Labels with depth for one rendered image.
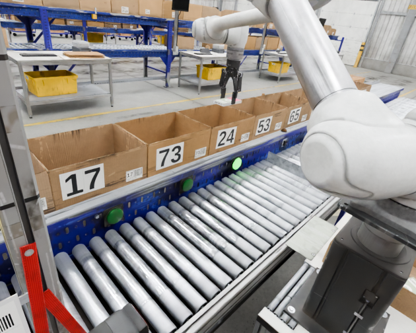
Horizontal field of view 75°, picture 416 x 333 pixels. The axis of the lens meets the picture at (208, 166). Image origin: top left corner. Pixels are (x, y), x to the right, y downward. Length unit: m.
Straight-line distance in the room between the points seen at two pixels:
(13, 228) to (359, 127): 0.53
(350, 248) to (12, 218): 0.73
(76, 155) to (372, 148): 1.19
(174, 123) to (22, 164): 1.37
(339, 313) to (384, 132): 0.58
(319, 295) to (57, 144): 1.15
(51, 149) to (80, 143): 0.12
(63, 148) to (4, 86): 1.07
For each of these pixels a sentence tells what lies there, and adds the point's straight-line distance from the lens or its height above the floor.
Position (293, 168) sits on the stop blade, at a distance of 1.82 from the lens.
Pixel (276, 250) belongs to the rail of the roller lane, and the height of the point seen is 0.73.
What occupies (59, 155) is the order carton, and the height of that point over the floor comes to 0.95.
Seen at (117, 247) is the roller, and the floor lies 0.74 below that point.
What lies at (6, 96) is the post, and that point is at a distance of 0.31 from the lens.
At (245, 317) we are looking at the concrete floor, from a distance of 1.90.
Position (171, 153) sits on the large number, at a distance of 1.30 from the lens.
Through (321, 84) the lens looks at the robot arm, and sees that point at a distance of 0.66.
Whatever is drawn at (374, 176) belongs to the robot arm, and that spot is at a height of 1.35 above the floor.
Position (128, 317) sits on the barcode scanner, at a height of 1.09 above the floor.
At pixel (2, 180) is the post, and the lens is 0.33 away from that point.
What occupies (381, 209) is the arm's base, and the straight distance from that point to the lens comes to 0.77.
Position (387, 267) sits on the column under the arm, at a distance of 0.83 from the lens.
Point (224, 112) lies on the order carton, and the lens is 1.88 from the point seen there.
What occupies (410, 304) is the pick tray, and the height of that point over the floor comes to 0.80.
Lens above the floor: 1.56
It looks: 29 degrees down
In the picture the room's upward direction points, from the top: 7 degrees clockwise
